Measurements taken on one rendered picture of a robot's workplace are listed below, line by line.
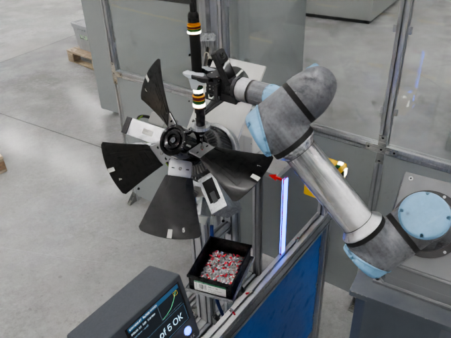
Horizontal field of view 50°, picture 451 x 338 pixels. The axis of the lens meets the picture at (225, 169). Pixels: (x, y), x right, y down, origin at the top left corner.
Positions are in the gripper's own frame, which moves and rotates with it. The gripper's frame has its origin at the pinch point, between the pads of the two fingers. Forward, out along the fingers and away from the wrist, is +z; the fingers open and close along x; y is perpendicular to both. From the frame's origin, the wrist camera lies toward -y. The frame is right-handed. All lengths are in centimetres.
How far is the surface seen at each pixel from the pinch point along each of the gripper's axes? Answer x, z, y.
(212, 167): -6.1, -12.3, 31.3
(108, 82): 156, 239, 115
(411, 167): 70, -60, 55
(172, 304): -62, -44, 28
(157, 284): -63, -40, 23
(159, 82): 8.1, 23.4, 13.1
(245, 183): -5.2, -25.8, 33.3
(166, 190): -14.7, 2.7, 42.3
